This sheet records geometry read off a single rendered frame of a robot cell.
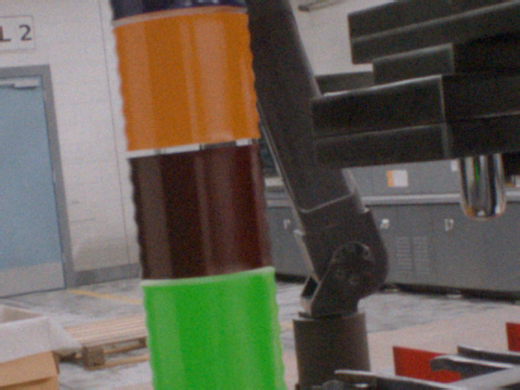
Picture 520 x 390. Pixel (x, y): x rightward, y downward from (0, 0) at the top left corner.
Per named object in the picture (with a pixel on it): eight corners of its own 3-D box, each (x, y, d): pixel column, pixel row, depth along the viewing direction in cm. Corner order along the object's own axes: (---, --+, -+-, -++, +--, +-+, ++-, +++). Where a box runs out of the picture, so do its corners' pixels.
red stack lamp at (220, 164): (230, 259, 36) (218, 149, 36) (301, 262, 33) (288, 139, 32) (116, 278, 34) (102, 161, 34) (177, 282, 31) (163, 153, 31)
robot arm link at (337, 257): (356, 233, 106) (292, 240, 106) (372, 240, 97) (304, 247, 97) (363, 304, 107) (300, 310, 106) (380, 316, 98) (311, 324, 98)
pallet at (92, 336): (198, 324, 818) (195, 304, 817) (272, 336, 729) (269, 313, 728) (31, 355, 763) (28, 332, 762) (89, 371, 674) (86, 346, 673)
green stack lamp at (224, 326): (243, 374, 36) (231, 265, 36) (314, 388, 33) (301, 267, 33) (130, 398, 34) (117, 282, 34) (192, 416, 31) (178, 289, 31)
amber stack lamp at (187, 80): (218, 143, 36) (206, 31, 36) (287, 134, 32) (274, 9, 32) (102, 155, 34) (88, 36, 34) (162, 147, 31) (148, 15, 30)
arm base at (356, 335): (446, 292, 103) (395, 289, 110) (248, 330, 94) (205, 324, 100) (454, 383, 104) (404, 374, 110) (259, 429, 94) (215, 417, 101)
